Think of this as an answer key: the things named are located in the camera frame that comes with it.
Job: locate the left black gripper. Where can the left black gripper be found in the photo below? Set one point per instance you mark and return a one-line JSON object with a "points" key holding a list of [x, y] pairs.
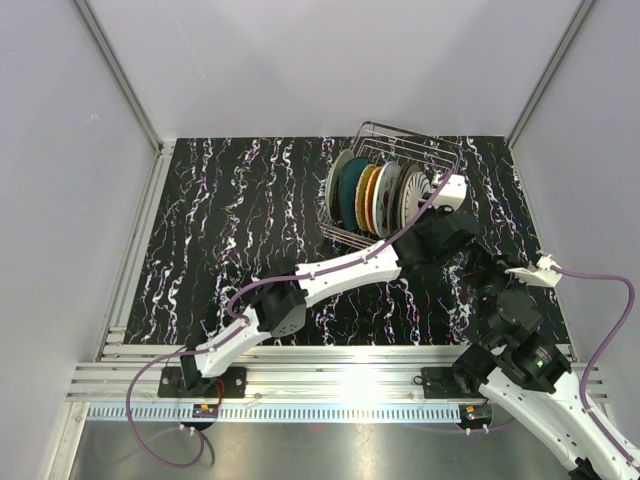
{"points": [[429, 210]]}

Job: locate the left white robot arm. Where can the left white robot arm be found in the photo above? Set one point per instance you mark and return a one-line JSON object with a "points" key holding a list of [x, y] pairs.
{"points": [[276, 306]]}

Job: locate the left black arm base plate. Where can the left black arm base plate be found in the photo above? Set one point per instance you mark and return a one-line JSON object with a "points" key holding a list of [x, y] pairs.
{"points": [[176, 384]]}

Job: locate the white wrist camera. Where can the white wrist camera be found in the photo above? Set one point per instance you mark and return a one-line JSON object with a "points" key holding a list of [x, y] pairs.
{"points": [[542, 274], [452, 194]]}

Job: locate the dark blue glazed plate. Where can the dark blue glazed plate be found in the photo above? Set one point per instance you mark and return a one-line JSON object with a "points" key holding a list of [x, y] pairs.
{"points": [[395, 192]]}

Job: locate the aluminium frame post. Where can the aluminium frame post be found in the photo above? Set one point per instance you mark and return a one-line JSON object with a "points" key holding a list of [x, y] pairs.
{"points": [[568, 38], [107, 53]]}

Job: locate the orange woven basket plate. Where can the orange woven basket plate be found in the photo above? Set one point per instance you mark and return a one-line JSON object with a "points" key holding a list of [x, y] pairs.
{"points": [[370, 199]]}

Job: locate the small circuit board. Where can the small circuit board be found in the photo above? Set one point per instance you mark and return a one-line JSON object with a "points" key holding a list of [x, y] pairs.
{"points": [[479, 413], [205, 411]]}

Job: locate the metal wire dish rack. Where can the metal wire dish rack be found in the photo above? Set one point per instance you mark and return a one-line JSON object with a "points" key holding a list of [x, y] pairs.
{"points": [[380, 143]]}

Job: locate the right aluminium frame post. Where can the right aluminium frame post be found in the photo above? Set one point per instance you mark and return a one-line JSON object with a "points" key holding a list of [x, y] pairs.
{"points": [[568, 38]]}

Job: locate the yellow woven pattern plate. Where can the yellow woven pattern plate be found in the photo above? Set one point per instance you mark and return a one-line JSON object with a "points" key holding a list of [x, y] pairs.
{"points": [[360, 196]]}

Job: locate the teal square plate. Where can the teal square plate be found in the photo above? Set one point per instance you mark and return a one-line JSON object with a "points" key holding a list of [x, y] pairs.
{"points": [[347, 186]]}

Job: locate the left aluminium frame post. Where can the left aluminium frame post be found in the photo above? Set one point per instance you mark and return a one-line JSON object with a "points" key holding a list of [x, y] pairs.
{"points": [[107, 53]]}

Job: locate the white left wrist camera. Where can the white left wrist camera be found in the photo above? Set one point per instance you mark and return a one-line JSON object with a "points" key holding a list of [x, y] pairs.
{"points": [[452, 194]]}

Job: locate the aluminium mounting rail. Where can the aluminium mounting rail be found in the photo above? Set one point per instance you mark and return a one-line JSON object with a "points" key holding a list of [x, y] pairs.
{"points": [[323, 374]]}

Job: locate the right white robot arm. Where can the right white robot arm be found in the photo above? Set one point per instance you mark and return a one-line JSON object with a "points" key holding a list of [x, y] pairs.
{"points": [[517, 368]]}

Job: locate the white slotted cable duct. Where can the white slotted cable duct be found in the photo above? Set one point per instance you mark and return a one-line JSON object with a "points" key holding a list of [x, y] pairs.
{"points": [[434, 413]]}

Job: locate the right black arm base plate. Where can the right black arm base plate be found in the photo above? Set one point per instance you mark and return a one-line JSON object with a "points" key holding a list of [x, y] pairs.
{"points": [[439, 383]]}

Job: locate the grey reindeer pattern plate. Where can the grey reindeer pattern plate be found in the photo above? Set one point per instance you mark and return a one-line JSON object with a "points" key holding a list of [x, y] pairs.
{"points": [[412, 167]]}

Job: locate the white blue striped plate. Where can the white blue striped plate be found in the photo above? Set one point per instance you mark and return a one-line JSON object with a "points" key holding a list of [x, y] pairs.
{"points": [[416, 187]]}

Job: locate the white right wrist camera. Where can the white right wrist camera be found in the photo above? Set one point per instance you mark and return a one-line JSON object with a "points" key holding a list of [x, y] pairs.
{"points": [[542, 274]]}

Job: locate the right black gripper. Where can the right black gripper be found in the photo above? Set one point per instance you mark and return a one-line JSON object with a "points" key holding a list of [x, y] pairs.
{"points": [[490, 266]]}

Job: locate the right small circuit board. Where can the right small circuit board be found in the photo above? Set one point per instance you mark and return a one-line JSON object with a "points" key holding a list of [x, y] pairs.
{"points": [[479, 413]]}

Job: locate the left small circuit board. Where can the left small circuit board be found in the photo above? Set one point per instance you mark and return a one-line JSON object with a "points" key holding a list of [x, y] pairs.
{"points": [[205, 411]]}

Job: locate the white watermelon pattern plate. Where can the white watermelon pattern plate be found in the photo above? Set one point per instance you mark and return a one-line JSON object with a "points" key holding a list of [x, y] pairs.
{"points": [[382, 192]]}

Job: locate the mint green flower plate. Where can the mint green flower plate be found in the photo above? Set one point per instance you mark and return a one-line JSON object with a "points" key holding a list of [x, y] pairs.
{"points": [[331, 188]]}

